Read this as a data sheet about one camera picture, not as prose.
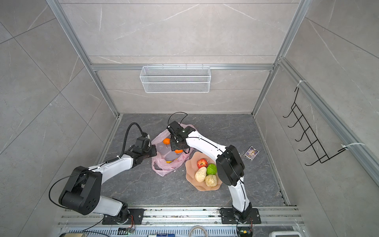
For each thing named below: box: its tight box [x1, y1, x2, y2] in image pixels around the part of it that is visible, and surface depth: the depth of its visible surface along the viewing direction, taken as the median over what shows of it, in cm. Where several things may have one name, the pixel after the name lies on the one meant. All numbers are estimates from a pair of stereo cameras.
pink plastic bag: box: [151, 128, 196, 177], surface depth 91 cm
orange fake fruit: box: [162, 137, 171, 145], surface depth 98 cm
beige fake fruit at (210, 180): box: [204, 174, 218, 188], surface depth 79 cm
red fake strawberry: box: [196, 158, 209, 169], surface depth 87 cm
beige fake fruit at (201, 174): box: [194, 166, 207, 183], surface depth 83 cm
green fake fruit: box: [206, 163, 218, 176], surface depth 85 cm
